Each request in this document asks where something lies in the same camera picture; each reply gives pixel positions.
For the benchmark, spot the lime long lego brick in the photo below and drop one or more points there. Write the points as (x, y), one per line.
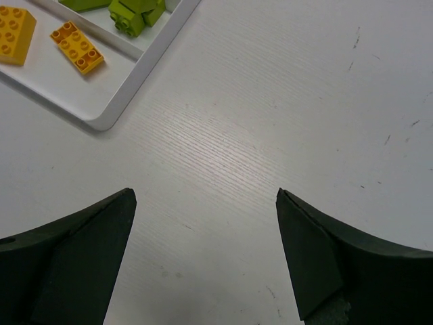
(85, 5)

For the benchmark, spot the orange lego brick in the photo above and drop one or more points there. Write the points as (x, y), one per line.
(75, 46)

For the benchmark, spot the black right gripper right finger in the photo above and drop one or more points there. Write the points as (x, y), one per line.
(342, 275)

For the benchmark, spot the yellow lego brick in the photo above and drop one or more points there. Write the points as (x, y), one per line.
(17, 28)

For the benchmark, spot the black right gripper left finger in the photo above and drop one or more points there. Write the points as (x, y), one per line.
(64, 272)

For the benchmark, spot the white three-compartment tray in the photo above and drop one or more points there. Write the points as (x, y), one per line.
(100, 97)

